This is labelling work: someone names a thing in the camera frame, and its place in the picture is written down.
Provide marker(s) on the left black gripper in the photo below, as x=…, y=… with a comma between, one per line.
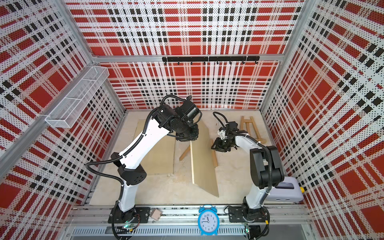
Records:
x=193, y=137

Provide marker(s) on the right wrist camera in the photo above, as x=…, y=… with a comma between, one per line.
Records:
x=231, y=128

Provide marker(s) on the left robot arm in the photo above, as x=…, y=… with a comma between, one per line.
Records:
x=174, y=118

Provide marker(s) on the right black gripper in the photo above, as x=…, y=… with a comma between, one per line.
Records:
x=218, y=146

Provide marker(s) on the white wire mesh basket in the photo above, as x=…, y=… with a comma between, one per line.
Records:
x=69, y=109

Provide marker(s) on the blue alarm clock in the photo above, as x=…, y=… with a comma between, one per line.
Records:
x=208, y=220

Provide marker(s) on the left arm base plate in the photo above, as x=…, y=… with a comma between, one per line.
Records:
x=141, y=214

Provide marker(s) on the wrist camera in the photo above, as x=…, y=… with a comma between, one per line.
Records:
x=231, y=128
x=188, y=111

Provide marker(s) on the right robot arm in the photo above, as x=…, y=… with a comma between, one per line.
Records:
x=265, y=166

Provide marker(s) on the lavender toaster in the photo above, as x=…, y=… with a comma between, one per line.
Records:
x=287, y=191

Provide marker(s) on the small wooden easel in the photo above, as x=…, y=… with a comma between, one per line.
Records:
x=249, y=125

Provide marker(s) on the wooden board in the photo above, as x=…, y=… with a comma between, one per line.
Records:
x=204, y=176
x=159, y=159

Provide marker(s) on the right wooden easel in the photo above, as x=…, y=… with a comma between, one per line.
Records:
x=200, y=152

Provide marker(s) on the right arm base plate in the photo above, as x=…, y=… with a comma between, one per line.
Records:
x=237, y=213

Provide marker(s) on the black hook rail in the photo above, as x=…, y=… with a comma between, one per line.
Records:
x=241, y=59

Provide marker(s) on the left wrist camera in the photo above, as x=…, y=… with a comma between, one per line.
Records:
x=188, y=111

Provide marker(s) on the small brown square block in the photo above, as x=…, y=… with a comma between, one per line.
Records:
x=156, y=214

